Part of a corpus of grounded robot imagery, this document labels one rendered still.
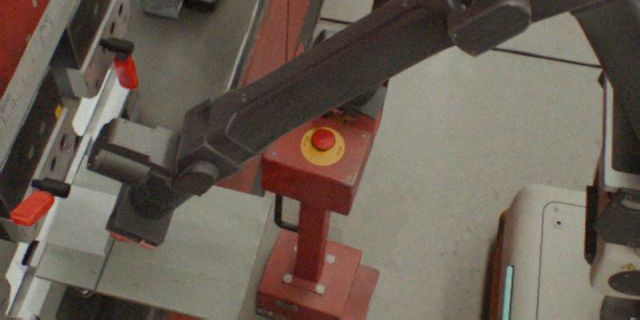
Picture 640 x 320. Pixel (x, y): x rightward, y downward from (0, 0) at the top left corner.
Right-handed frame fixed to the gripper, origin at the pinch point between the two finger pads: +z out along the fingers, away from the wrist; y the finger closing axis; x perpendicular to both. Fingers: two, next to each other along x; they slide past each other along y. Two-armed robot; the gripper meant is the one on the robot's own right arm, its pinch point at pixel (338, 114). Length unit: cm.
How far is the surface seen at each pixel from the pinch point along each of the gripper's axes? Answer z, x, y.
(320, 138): -7.7, 10.2, 2.4
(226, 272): -25, 44, 10
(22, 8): -58, 39, 41
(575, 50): 58, -87, -65
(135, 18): -5.1, 2.8, 37.7
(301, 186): 1.2, 15.1, 1.3
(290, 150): -3.7, 12.4, 5.8
